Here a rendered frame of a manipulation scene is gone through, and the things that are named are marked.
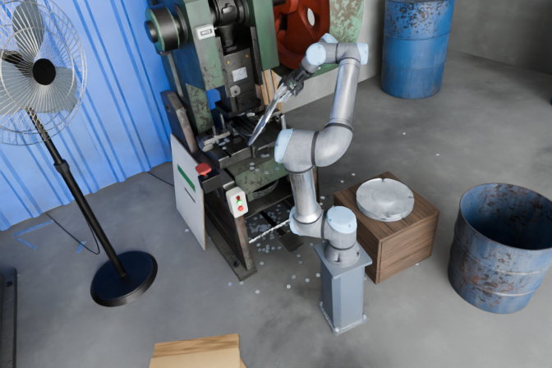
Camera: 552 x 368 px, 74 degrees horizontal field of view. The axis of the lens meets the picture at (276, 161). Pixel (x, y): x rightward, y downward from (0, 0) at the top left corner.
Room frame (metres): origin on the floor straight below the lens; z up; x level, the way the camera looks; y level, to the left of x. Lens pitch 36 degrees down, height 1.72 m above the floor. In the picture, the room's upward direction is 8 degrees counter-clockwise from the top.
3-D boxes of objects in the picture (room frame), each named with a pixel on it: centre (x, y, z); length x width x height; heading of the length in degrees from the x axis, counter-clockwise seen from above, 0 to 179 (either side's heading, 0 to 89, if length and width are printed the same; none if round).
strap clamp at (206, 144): (1.66, 0.30, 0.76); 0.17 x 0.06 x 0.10; 118
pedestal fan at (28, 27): (1.74, 1.17, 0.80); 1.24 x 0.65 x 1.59; 28
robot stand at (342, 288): (1.04, -0.23, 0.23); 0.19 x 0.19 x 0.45; 17
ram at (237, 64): (1.70, 0.13, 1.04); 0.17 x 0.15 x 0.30; 28
